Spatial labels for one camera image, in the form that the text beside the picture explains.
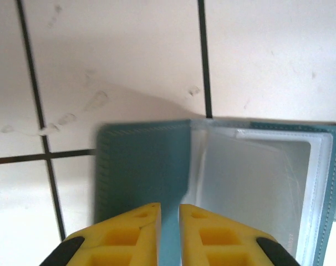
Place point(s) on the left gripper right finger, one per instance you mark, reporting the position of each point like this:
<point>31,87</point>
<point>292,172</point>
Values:
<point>220,241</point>

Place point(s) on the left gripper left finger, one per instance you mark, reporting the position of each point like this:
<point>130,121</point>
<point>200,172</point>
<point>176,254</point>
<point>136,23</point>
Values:
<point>115,241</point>

